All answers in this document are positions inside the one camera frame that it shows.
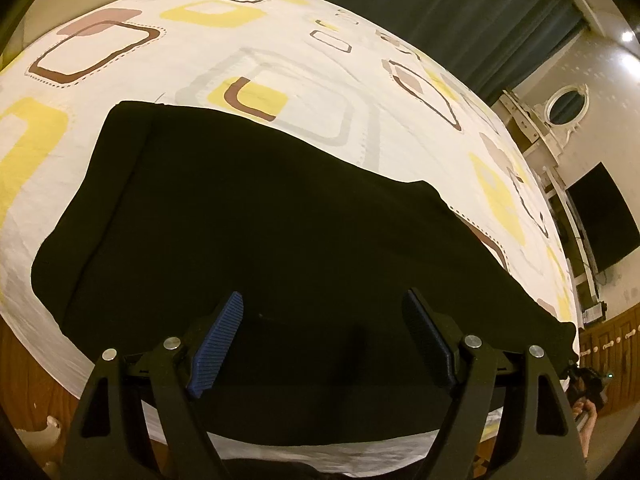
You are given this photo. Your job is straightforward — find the black pants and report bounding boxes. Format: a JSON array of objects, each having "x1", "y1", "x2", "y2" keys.
[{"x1": 30, "y1": 101, "x2": 578, "y2": 448}]

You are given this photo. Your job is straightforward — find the black wall television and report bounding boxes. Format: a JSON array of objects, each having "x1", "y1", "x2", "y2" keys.
[{"x1": 565, "y1": 161, "x2": 640, "y2": 273}]

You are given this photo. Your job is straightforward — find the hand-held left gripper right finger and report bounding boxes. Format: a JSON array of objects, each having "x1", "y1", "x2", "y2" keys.
[{"x1": 401, "y1": 287, "x2": 588, "y2": 480}]

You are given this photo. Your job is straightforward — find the white object on floor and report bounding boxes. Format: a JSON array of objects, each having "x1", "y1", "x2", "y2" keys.
[{"x1": 15, "y1": 414, "x2": 65, "y2": 467}]

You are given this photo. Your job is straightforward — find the oval mirror white frame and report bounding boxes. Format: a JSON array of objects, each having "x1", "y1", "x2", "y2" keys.
[{"x1": 542, "y1": 82, "x2": 591, "y2": 128}]

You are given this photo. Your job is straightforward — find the wooden cabinet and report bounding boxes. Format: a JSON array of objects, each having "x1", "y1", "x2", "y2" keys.
[{"x1": 575, "y1": 305, "x2": 640, "y2": 417}]

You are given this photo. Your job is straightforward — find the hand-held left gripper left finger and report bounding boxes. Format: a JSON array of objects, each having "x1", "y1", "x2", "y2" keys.
[{"x1": 61, "y1": 290, "x2": 246, "y2": 480}]

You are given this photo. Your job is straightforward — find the white vanity dresser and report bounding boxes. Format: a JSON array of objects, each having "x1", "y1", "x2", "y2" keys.
[{"x1": 492, "y1": 87, "x2": 607, "y2": 323}]

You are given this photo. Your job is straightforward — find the dark green curtain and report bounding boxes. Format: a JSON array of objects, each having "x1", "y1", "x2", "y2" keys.
[{"x1": 305, "y1": 0, "x2": 586, "y2": 106}]

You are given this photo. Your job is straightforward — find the person's right forearm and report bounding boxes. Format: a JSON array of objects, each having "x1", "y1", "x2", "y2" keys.
[{"x1": 574, "y1": 400, "x2": 600, "y2": 445}]

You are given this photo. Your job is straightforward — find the patterned white bed sheet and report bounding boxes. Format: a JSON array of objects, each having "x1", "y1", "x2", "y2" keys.
[{"x1": 0, "y1": 0, "x2": 581, "y2": 478}]

